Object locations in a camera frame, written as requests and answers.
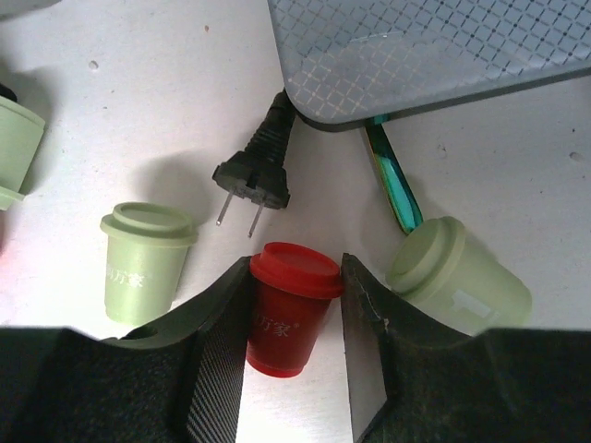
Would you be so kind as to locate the black power plug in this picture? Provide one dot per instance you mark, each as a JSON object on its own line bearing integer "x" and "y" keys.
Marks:
{"x": 256, "y": 173}

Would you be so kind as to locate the green coffee capsule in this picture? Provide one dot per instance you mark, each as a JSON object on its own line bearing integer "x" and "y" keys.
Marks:
{"x": 441, "y": 270}
{"x": 147, "y": 246}
{"x": 21, "y": 134}

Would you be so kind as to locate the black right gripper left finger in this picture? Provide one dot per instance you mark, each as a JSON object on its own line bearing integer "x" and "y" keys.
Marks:
{"x": 177, "y": 378}

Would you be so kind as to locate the red coffee capsule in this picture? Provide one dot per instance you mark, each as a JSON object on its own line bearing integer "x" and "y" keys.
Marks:
{"x": 294, "y": 287}

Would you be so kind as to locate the teal handled utensil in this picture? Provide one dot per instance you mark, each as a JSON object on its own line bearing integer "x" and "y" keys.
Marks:
{"x": 398, "y": 192}

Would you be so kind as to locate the grey induction cooker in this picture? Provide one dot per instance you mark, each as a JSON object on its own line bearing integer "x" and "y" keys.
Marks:
{"x": 346, "y": 63}

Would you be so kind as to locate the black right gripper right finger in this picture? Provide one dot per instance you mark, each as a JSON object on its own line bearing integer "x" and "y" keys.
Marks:
{"x": 412, "y": 379}

